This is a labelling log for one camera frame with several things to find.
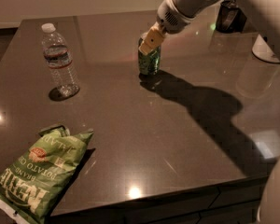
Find white round base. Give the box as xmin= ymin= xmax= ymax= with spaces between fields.
xmin=252 ymin=35 xmax=280 ymax=63

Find green soda can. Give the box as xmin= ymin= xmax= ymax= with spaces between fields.
xmin=138 ymin=46 xmax=161 ymax=76

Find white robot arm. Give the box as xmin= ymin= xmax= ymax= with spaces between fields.
xmin=139 ymin=0 xmax=280 ymax=224

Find black mesh cup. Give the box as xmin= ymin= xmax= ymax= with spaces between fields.
xmin=216 ymin=0 xmax=246 ymax=34

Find clear plastic water bottle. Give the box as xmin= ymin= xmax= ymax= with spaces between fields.
xmin=41 ymin=23 xmax=80 ymax=99

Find green potato chip bag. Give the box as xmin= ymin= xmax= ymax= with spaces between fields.
xmin=0 ymin=125 xmax=93 ymax=224

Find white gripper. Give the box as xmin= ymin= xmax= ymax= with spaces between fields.
xmin=139 ymin=0 xmax=193 ymax=55

